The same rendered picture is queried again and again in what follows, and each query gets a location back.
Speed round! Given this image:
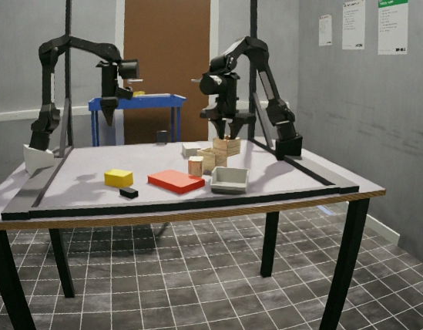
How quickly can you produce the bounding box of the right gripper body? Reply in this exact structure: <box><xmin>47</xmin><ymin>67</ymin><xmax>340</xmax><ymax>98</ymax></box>
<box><xmin>100</xmin><ymin>79</ymin><xmax>119</xmax><ymax>107</ymax></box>

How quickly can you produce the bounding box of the wooden box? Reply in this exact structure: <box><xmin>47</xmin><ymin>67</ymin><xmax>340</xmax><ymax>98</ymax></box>
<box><xmin>197</xmin><ymin>147</ymin><xmax>227</xmax><ymax>171</ymax></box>
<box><xmin>188</xmin><ymin>157</ymin><xmax>203</xmax><ymax>177</ymax></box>
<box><xmin>213</xmin><ymin>136</ymin><xmax>241</xmax><ymax>157</ymax></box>

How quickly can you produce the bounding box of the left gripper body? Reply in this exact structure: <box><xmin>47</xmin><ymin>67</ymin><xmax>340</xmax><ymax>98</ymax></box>
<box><xmin>200</xmin><ymin>94</ymin><xmax>257</xmax><ymax>124</ymax></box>

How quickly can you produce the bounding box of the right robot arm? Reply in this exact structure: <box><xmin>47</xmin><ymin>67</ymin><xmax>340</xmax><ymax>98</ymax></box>
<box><xmin>28</xmin><ymin>34</ymin><xmax>139</xmax><ymax>151</ymax></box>

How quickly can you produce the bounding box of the orange-red flat rectangular block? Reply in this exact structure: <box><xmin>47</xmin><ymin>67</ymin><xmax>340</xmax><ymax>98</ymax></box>
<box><xmin>147</xmin><ymin>169</ymin><xmax>205</xmax><ymax>194</ymax></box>

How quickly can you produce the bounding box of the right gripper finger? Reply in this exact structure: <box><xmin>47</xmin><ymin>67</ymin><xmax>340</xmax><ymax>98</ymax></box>
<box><xmin>100</xmin><ymin>106</ymin><xmax>118</xmax><ymax>126</ymax></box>

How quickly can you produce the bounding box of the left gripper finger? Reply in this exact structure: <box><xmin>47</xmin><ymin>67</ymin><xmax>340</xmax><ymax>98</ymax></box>
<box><xmin>208</xmin><ymin>119</ymin><xmax>227</xmax><ymax>140</ymax></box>
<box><xmin>228</xmin><ymin>123</ymin><xmax>243</xmax><ymax>140</ymax></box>

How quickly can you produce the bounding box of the yellow rectangular block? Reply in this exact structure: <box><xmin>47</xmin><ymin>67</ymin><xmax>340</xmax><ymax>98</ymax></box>
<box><xmin>104</xmin><ymin>169</ymin><xmax>133</xmax><ymax>188</ymax></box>

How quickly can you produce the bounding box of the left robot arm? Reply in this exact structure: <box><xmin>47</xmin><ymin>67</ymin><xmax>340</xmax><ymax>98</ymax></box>
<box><xmin>200</xmin><ymin>36</ymin><xmax>299</xmax><ymax>141</ymax></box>

